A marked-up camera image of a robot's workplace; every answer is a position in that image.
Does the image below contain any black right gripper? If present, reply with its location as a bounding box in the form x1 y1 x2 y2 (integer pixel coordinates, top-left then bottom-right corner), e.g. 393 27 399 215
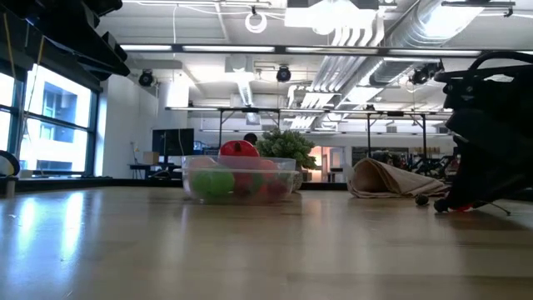
435 64 533 209

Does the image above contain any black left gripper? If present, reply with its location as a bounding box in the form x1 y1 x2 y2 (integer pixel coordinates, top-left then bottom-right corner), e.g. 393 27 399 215
0 0 131 81

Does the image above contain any large red toy fruit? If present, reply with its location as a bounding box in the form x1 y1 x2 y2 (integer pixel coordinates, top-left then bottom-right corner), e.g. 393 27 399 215
218 139 261 159

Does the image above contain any green toy apple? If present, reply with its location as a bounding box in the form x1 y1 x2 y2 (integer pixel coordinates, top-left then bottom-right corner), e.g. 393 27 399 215
190 168 236 199

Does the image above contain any clear plastic tupperware container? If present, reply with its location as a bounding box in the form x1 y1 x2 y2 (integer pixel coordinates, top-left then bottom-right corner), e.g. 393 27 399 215
173 154 301 206

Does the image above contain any red toy strawberry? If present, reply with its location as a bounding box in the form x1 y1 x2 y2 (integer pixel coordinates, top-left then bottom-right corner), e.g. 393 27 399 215
232 171 264 197

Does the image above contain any beige folded cloth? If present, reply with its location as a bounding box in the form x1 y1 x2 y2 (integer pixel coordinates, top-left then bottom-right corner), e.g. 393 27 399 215
346 157 453 199

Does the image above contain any large window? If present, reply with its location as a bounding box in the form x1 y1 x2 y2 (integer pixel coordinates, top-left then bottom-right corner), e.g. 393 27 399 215
0 62 100 177

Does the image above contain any black computer monitor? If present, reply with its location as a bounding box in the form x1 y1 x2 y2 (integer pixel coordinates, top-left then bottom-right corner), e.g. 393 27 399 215
152 127 196 158

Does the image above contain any long ceiling light strip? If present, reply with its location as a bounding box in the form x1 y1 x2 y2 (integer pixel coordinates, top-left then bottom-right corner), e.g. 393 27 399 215
120 43 533 58

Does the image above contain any dark background desk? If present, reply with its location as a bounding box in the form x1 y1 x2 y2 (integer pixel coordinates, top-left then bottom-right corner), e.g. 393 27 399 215
128 163 188 180

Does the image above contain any black arched fixture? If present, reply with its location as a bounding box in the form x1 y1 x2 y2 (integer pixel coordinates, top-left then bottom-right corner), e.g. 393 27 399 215
0 149 22 199

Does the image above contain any potted green succulent plant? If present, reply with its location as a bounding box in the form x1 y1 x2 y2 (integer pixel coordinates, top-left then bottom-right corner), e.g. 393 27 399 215
252 127 317 193

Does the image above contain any black metal rack frame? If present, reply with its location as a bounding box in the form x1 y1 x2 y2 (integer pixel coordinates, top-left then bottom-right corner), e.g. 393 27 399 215
217 107 429 159

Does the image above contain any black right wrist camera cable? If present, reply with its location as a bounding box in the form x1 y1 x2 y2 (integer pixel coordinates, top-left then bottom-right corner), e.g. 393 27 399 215
470 49 533 73

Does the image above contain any silver ventilation duct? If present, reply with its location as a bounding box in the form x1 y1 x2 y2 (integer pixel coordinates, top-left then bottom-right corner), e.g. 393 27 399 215
368 0 486 87

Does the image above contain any white coiled cable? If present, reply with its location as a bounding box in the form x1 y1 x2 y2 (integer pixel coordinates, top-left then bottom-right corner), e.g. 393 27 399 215
244 11 268 34

